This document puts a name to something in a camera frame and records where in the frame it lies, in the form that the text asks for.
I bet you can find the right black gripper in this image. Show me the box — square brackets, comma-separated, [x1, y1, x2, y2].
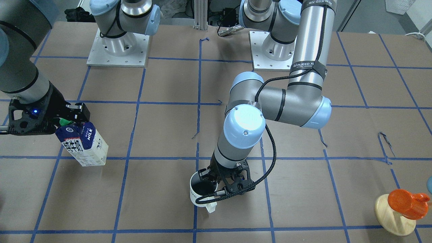
[7, 83, 90, 136]

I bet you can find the blue white milk carton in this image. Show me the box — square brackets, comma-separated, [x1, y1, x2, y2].
[55, 118, 109, 166]

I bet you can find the white ceramic mug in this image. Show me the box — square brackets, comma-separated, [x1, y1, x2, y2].
[190, 171, 218, 213]

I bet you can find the orange plastic cup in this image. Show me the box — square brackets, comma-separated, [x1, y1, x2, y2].
[387, 189, 431, 220]

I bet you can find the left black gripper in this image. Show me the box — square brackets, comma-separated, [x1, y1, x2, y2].
[198, 161, 255, 198]

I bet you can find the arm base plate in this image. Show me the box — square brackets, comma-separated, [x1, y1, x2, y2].
[249, 31, 296, 72]
[87, 30, 151, 68]

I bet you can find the aluminium frame post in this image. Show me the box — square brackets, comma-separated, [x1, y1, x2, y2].
[193, 0, 209, 32]

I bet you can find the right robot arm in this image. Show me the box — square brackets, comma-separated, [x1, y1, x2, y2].
[1, 0, 161, 136]

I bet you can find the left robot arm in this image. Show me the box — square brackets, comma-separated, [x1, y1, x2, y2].
[191, 0, 337, 205]

